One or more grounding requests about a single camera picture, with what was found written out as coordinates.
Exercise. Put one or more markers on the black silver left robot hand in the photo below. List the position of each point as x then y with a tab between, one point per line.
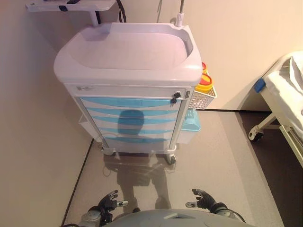
107	204

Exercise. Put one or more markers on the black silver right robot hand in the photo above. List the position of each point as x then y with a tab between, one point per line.
204	202

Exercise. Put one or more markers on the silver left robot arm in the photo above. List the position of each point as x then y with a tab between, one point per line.
91	216

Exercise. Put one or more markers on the grey robot torso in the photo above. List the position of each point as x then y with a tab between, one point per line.
165	220

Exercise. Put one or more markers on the cart caster wheel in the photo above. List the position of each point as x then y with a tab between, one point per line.
108	151
171	159

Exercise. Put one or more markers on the translucent white bin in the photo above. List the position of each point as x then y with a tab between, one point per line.
185	137

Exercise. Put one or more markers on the light blue plastic bin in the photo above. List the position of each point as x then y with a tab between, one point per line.
190	124

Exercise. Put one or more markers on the white side bin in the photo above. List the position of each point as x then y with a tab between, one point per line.
85	123

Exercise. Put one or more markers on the white lattice basket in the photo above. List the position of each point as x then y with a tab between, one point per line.
198	101

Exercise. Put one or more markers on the black key bunch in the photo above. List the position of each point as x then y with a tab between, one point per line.
175	95

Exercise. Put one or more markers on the yellow sharps container red lid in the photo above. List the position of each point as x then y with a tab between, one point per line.
204	67
204	87

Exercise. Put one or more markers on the blue bed clip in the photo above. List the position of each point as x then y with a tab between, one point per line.
259	85

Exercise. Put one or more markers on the white hospital bed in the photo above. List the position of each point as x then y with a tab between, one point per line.
284	94

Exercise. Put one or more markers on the white medical cart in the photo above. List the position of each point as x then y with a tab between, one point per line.
123	52

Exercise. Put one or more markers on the grey IV pole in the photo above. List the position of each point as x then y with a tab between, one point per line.
180	17

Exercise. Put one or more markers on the white overbed table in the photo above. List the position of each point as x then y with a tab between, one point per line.
80	6

